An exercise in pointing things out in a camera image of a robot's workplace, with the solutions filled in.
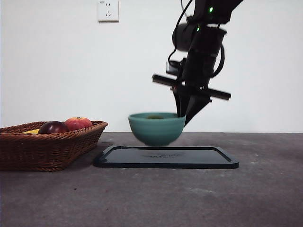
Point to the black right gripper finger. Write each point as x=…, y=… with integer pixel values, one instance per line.
x=179, y=104
x=195, y=107

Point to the green avocado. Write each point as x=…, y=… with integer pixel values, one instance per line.
x=154, y=116

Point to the teal ceramic bowl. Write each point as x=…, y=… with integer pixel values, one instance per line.
x=156, y=131

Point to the dark rectangular tray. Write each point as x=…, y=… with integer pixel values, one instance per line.
x=165, y=157

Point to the red orange apple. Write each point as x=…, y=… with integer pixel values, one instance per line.
x=79, y=123

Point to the dark red plum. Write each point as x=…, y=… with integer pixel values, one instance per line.
x=53, y=128

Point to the brown wicker basket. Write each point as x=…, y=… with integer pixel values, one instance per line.
x=47, y=151

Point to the yellow fruit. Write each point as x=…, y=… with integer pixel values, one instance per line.
x=32, y=132

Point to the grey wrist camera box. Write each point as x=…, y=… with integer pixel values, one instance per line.
x=175, y=67

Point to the white wall outlet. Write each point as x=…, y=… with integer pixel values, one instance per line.
x=108, y=11

